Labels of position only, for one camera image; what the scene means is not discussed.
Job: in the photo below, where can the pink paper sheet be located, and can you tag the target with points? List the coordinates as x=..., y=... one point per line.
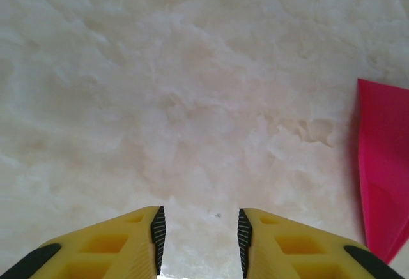
x=383, y=148

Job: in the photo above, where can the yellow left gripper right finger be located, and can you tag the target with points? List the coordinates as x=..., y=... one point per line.
x=303, y=253

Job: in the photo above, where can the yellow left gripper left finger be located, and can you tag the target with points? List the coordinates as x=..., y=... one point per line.
x=112, y=250

